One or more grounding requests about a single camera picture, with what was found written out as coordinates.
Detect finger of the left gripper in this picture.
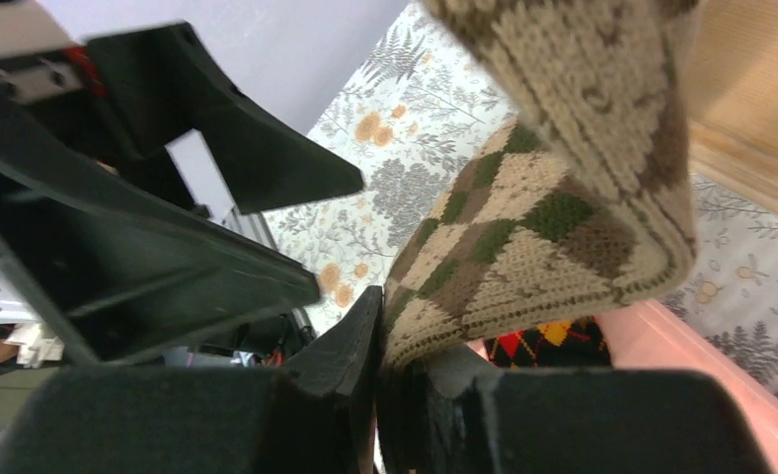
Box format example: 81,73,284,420
86,22,364,213
0,58,321,365

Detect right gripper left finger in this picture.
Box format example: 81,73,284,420
284,285,383,473

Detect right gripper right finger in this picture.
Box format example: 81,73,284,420
377,346,494,473

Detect black red yellow argyle sock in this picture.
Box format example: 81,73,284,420
484,316,612,368

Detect pink plastic basket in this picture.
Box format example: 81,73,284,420
472,303,778,473

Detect beige brown argyle sock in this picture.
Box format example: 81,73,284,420
383,1,702,370

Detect wooden hanger stand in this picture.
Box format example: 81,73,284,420
684,0,778,214

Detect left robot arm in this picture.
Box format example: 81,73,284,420
0,23,363,367

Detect floral table mat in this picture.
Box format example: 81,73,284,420
266,3,778,398

